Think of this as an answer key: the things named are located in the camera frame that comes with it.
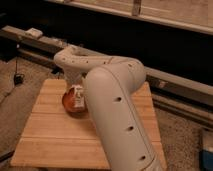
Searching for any small white labelled bottle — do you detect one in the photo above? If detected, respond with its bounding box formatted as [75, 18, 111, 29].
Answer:
[73, 85, 84, 108]

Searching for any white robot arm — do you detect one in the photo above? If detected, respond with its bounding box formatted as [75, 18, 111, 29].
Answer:
[54, 46, 163, 171]

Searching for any orange ceramic bowl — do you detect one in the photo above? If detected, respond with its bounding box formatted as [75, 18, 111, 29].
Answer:
[62, 85, 87, 113]

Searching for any small white box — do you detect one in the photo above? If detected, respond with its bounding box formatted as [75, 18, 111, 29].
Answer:
[26, 28, 43, 38]

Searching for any wooden cutting board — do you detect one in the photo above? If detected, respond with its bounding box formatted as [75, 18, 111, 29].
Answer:
[11, 79, 166, 171]

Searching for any long wooden beam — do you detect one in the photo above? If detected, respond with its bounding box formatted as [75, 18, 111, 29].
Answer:
[0, 26, 213, 107]

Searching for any blue plastic container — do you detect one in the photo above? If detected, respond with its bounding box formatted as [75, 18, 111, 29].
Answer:
[199, 129, 213, 171]

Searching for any black cable with plug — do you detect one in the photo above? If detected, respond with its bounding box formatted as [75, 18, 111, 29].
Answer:
[13, 39, 25, 86]

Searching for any wooden upright post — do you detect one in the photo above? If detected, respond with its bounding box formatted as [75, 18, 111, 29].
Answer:
[132, 0, 142, 16]

